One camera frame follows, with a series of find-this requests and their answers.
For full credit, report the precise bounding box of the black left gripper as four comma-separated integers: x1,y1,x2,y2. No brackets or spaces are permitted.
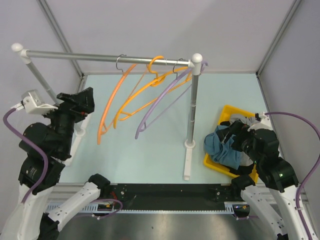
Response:
40,86,96,155

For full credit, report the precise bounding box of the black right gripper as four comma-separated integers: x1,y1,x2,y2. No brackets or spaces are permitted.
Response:
215,119,262,164

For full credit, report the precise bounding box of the black tank top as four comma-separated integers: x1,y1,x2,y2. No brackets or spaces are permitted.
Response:
219,119,256,176

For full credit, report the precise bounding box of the blue tank top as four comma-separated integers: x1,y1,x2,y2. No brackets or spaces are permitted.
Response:
203,125,242,170

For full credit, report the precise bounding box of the orange hanger with metal hook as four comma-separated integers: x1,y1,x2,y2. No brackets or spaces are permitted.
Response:
96,53,151,146

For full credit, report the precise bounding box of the purple plastic hanger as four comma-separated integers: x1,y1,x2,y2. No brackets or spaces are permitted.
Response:
134,59,210,140

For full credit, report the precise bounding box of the orange plastic hanger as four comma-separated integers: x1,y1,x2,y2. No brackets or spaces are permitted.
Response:
112,55,193,130

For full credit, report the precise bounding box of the grey tank top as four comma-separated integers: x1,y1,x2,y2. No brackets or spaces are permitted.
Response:
229,114,258,167

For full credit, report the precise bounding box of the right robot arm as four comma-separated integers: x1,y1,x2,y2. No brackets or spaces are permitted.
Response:
229,121,318,240

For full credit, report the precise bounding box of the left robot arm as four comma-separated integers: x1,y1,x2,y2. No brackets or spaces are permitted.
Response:
0,87,111,240

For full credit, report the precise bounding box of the yellow plastic bin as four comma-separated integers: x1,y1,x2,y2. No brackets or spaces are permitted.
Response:
203,105,259,183

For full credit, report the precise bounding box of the silver white clothes rack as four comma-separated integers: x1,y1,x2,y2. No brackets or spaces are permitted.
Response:
11,43,208,181

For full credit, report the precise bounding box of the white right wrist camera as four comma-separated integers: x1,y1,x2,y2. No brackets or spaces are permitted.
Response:
248,112,273,131

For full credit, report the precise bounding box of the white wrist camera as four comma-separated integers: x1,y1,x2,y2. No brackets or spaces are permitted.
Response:
248,112,273,131
11,89,58,116

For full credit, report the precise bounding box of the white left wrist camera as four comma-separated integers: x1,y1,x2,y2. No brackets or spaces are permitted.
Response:
11,89,58,116

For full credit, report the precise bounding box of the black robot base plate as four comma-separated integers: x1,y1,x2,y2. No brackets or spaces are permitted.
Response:
99,183,251,218

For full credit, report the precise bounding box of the white slotted cable duct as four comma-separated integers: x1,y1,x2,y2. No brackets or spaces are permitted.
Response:
46,201,251,215

